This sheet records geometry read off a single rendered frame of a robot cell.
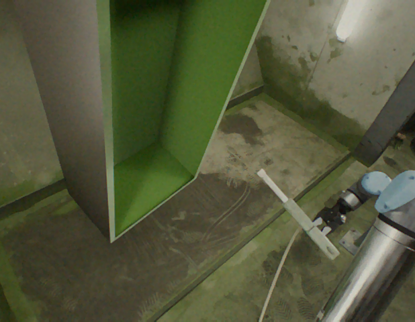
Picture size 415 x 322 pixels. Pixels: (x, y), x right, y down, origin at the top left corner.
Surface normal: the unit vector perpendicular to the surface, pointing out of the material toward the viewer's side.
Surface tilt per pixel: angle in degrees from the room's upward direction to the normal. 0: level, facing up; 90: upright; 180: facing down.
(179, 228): 0
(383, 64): 90
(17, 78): 57
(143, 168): 12
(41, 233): 0
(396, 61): 90
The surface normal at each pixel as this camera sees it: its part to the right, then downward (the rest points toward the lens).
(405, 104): -0.75, 0.44
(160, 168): 0.24, -0.54
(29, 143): 0.60, 0.14
